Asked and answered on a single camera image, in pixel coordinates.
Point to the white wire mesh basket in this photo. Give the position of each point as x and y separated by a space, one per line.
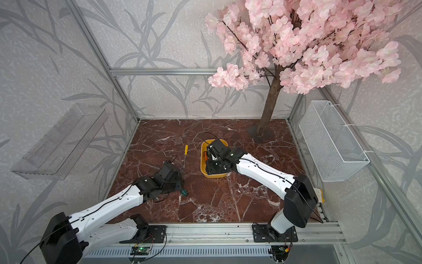
335 150

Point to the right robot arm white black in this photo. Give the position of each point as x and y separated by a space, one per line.
297 192

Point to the pink artificial blossom tree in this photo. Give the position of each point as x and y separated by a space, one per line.
299 46

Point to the yellow plastic storage box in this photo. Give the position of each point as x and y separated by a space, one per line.
203 162

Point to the left green circuit board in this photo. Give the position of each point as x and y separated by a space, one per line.
141 250

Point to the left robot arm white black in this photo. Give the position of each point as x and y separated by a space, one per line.
67 239

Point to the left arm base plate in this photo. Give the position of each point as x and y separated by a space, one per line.
151 234

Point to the yellow handle screwdriver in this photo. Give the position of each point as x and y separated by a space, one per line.
185 155

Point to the white work glove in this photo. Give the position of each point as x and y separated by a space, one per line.
319 195

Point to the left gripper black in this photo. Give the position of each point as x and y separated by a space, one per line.
178 179

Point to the aluminium front rail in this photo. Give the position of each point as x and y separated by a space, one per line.
231 233

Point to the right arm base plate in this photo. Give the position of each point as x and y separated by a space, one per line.
264 233

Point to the clear acrylic wall shelf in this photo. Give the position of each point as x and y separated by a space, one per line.
54 156

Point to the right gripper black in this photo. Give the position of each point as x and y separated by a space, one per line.
209 169

